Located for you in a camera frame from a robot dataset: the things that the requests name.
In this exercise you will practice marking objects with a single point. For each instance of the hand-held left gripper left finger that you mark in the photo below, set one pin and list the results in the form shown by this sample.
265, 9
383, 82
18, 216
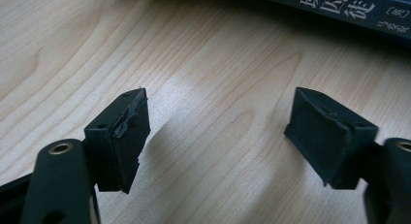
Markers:
124, 143

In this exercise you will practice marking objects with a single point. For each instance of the black hardcover book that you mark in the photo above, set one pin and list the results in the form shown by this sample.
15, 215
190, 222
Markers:
339, 7

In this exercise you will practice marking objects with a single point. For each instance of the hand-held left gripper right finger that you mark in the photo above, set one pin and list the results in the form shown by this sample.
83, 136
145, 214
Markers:
326, 136

